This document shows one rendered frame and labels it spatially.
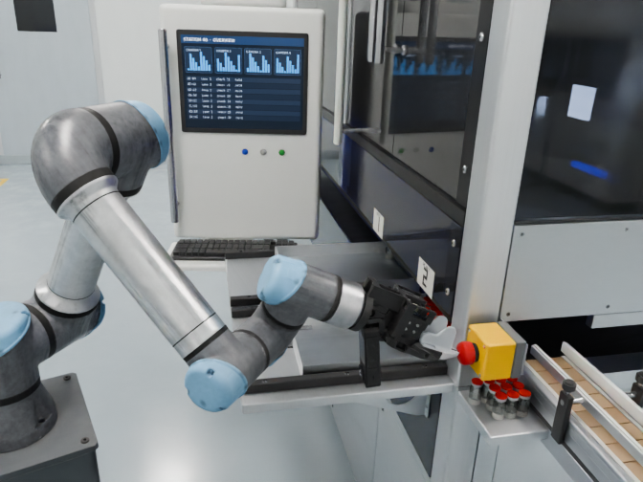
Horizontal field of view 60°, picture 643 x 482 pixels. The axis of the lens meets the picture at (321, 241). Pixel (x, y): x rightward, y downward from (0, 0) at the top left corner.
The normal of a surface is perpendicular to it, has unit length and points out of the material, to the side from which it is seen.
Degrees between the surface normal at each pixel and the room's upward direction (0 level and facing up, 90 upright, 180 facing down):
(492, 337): 0
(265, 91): 90
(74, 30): 90
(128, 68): 90
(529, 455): 90
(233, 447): 0
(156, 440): 0
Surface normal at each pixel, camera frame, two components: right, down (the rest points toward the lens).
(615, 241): 0.20, 0.36
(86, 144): 0.67, -0.40
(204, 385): -0.40, 0.32
